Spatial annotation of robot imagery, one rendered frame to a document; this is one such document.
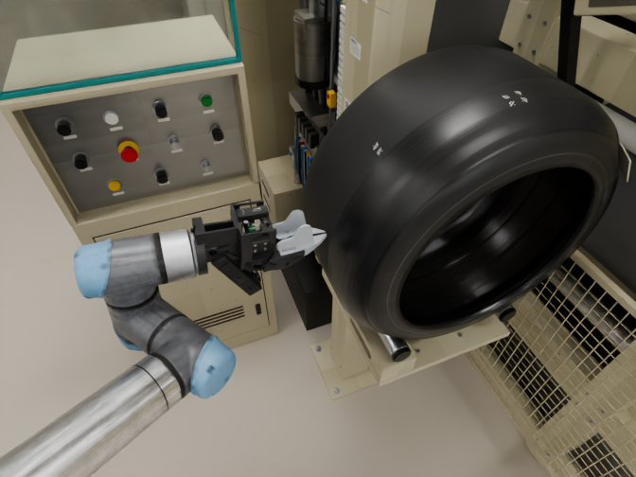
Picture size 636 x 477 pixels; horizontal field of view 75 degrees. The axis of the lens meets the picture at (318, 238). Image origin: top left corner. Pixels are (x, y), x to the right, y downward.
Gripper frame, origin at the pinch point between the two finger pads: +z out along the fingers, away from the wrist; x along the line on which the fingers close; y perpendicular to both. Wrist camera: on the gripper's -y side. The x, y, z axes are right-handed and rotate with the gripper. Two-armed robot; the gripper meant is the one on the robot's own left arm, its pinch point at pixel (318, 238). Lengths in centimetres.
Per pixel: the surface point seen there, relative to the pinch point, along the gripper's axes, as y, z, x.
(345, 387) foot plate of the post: -117, 36, 22
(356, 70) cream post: 14.5, 19.1, 31.4
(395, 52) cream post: 20.1, 23.9, 25.9
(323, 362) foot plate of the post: -118, 31, 36
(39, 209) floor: -134, -93, 194
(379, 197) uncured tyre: 12.4, 5.7, -6.0
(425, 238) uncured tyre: 8.2, 11.3, -11.6
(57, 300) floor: -132, -80, 116
